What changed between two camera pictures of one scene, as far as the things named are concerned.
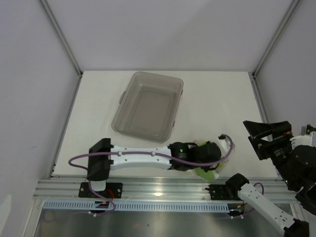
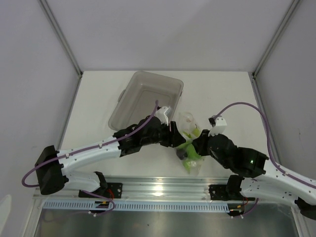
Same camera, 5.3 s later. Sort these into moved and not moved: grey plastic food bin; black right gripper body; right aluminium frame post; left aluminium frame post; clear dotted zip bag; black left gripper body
Moved: black right gripper body; clear dotted zip bag; black left gripper body
Not moved: left aluminium frame post; right aluminium frame post; grey plastic food bin
